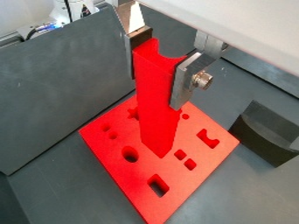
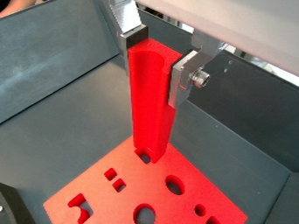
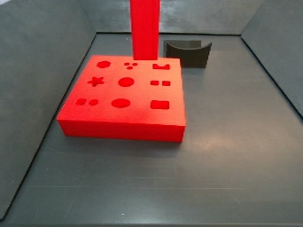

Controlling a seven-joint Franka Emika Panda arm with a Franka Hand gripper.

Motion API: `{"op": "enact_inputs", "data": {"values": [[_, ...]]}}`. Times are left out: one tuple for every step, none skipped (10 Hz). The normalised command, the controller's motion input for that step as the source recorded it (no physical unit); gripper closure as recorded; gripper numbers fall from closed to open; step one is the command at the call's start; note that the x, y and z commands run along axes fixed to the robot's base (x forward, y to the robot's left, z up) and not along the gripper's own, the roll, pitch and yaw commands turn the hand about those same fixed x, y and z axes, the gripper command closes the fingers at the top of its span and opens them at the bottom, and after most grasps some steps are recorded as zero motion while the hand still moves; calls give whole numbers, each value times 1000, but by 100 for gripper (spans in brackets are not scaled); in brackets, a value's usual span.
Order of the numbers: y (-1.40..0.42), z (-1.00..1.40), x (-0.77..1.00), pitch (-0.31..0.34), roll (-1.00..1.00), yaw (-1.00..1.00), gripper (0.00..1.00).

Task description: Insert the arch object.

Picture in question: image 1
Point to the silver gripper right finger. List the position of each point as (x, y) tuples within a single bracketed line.
[(191, 74)]

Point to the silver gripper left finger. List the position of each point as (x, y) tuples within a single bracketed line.
[(137, 31)]

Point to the red arch prism block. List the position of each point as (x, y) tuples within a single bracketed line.
[(154, 80)]

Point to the red shape sorting board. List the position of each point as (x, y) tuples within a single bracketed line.
[(158, 183)]

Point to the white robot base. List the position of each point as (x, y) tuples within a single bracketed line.
[(21, 15)]

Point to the dark grey upright panel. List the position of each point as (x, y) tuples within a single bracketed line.
[(59, 78)]

